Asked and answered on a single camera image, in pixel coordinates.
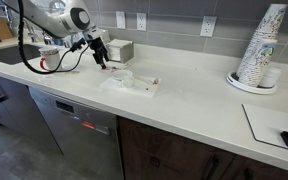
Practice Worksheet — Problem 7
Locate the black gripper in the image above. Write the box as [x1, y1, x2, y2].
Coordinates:
[86, 35, 112, 70]

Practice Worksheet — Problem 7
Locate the white small bowl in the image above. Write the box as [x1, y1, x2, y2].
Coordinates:
[110, 69, 134, 83]

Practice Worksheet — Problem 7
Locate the grey napkin holder box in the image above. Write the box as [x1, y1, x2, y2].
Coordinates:
[105, 38, 135, 64]

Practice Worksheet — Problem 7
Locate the small clear plastic cup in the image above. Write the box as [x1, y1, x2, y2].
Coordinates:
[121, 75, 136, 89]

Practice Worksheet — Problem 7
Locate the stainless steel dishwasher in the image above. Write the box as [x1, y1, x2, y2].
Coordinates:
[28, 85, 125, 180]

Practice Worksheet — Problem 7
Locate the small chrome faucet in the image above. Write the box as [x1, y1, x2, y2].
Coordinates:
[23, 18, 38, 44]

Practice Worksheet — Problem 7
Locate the dark kitchen sink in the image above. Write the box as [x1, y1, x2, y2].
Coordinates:
[0, 43, 43, 66]

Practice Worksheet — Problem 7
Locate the dark grey cabinet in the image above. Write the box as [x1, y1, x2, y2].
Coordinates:
[0, 71, 64, 156]

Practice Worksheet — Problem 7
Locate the wooden cutting board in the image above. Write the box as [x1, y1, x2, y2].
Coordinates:
[0, 17, 14, 41]

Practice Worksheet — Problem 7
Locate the brown wooden cabinet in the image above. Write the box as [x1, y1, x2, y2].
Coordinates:
[117, 115, 288, 180]

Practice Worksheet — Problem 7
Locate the round white tray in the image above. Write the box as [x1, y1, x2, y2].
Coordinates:
[226, 70, 278, 96]

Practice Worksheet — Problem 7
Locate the short printed paper cup stack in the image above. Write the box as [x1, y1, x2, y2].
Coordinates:
[247, 37, 278, 88]

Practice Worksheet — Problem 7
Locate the white cup lid stack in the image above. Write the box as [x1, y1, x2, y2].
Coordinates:
[258, 66, 282, 89]

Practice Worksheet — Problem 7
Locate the tall printed paper cup stack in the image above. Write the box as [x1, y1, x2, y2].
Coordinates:
[236, 3, 288, 84]

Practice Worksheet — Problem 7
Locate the white rectangular mat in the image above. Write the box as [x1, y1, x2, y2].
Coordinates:
[242, 103, 288, 155]

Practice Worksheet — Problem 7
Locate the white light switch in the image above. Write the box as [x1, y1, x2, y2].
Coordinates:
[115, 10, 127, 30]

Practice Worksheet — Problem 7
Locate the white mug with red handle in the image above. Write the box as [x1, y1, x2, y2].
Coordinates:
[38, 46, 64, 73]

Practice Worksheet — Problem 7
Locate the white wall outlet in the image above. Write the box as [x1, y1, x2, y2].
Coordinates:
[199, 15, 218, 38]
[136, 12, 148, 32]

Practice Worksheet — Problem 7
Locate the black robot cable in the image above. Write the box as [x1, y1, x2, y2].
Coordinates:
[16, 0, 91, 75]

